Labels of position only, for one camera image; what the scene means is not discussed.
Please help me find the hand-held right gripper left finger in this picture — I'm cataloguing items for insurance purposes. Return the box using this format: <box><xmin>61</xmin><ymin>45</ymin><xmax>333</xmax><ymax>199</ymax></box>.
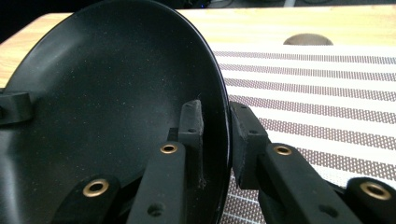
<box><xmin>127</xmin><ymin>99</ymin><xmax>205</xmax><ymax>224</ymax></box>

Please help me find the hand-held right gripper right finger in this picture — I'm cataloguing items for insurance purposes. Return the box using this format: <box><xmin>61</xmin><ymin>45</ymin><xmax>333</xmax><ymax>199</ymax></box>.
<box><xmin>229</xmin><ymin>101</ymin><xmax>362</xmax><ymax>224</ymax></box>

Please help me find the black plate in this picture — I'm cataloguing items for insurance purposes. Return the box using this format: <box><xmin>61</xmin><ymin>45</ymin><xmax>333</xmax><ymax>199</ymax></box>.
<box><xmin>0</xmin><ymin>0</ymin><xmax>233</xmax><ymax>224</ymax></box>

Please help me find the grey striped placemat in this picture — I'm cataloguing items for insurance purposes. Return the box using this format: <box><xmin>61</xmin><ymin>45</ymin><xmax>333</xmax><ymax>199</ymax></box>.
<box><xmin>207</xmin><ymin>41</ymin><xmax>396</xmax><ymax>224</ymax></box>

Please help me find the round table grommet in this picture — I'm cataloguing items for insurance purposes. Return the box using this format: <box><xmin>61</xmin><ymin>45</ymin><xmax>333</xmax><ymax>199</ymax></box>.
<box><xmin>283</xmin><ymin>33</ymin><xmax>334</xmax><ymax>47</ymax></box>

